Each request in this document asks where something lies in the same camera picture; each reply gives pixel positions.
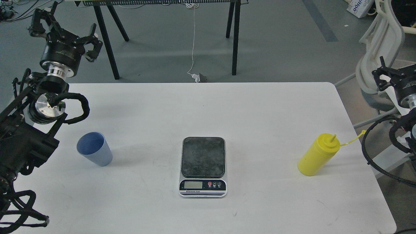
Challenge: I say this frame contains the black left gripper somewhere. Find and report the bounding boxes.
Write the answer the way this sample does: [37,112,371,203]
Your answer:
[28,8,103,77]

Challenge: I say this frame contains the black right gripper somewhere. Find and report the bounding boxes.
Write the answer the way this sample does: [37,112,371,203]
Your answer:
[371,56,416,109]

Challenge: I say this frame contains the blue plastic cup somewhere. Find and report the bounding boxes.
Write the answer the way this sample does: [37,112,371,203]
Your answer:
[77,132,113,166]

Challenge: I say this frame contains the yellow squeeze bottle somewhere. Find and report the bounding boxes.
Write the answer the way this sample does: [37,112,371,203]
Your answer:
[297,130,367,176]

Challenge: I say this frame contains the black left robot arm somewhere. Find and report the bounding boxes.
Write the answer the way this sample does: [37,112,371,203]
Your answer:
[0,2,103,234]

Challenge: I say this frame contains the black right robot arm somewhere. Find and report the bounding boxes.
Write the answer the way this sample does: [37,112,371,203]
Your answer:
[361,56,416,188]

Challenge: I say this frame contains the digital kitchen scale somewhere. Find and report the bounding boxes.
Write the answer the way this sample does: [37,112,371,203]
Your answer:
[178,136,228,198]

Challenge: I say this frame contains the white office chair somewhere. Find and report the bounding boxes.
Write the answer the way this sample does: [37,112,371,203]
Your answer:
[335,0,415,129]

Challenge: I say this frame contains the black trestle table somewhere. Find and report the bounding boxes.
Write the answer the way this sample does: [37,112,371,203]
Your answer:
[74,0,250,80]

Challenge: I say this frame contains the white printed bag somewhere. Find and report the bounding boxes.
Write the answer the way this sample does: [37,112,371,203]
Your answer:
[346,0,375,18]

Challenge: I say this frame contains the white power adapter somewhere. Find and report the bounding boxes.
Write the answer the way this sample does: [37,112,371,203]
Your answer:
[191,73,208,83]

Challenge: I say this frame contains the floor cables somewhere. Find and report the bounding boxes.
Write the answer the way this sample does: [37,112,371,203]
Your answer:
[0,0,56,23]

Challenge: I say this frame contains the white hanging cable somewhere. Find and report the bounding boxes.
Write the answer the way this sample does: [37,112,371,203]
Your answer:
[185,3,199,78]

